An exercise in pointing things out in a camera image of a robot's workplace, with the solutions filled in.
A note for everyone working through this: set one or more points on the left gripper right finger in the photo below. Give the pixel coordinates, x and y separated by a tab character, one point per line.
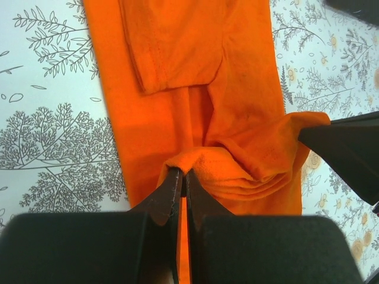
228	248

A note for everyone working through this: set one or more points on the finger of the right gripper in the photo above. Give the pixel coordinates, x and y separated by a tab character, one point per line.
350	147

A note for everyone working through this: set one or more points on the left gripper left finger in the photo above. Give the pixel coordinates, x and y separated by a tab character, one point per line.
135	246

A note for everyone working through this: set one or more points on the orange t shirt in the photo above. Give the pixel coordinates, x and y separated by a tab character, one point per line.
194	85

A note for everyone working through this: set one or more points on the floral table mat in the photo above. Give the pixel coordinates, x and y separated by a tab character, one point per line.
58	149

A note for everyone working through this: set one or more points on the folded black t shirt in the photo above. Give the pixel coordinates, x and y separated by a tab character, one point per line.
364	10

